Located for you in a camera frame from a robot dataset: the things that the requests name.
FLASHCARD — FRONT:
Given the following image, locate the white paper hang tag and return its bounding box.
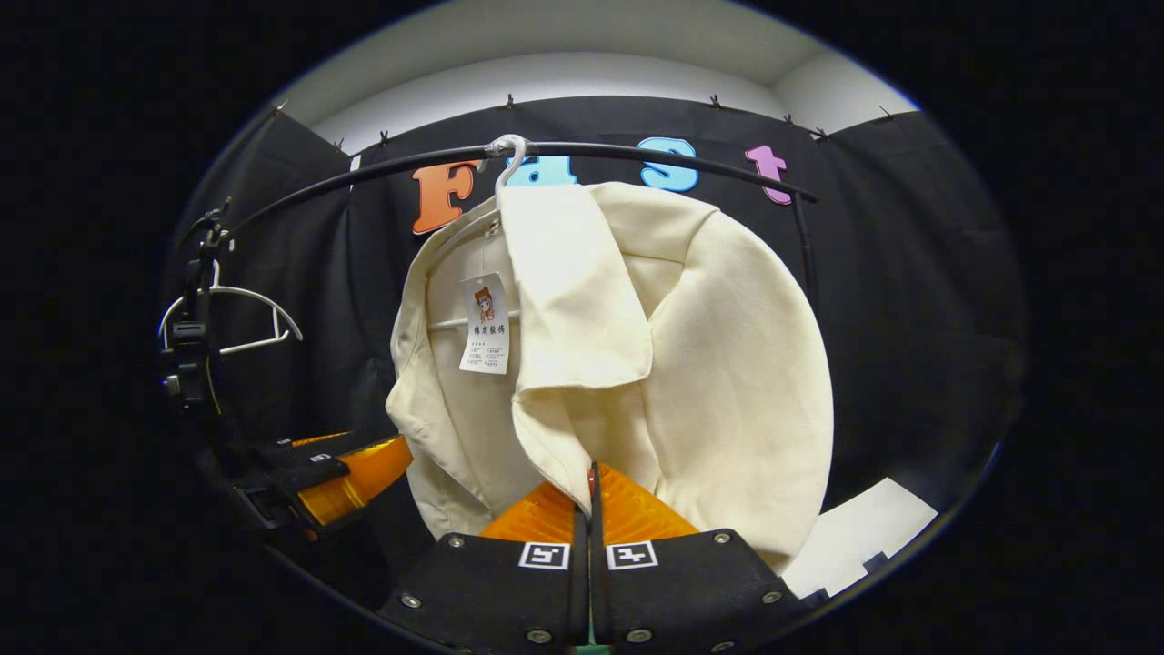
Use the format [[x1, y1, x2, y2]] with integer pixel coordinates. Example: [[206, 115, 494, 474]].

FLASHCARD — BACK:
[[458, 273, 512, 376]]

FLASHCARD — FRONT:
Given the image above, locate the cream jacket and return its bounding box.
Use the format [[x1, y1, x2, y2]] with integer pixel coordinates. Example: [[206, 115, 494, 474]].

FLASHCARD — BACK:
[[386, 182, 836, 574]]

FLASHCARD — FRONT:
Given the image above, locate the white plastic clothes hanger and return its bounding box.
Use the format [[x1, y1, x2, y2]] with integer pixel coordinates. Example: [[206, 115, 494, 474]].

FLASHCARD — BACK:
[[426, 134, 530, 330], [159, 259, 304, 356]]

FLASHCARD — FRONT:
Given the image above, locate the black clothes rack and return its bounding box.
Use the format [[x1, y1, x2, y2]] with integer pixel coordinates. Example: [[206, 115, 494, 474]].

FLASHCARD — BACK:
[[223, 139, 819, 310]]

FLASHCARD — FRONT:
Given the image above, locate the white flat board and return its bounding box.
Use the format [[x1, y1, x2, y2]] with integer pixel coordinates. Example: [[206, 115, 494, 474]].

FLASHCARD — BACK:
[[780, 478, 939, 600]]

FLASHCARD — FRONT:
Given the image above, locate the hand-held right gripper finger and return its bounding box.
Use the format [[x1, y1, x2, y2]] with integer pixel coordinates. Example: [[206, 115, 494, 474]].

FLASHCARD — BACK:
[[377, 478, 590, 655], [589, 461, 801, 655]]

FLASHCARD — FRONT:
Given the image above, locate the black backdrop cloth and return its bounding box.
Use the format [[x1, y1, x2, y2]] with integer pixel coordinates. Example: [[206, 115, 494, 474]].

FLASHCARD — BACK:
[[164, 96, 1029, 583]]

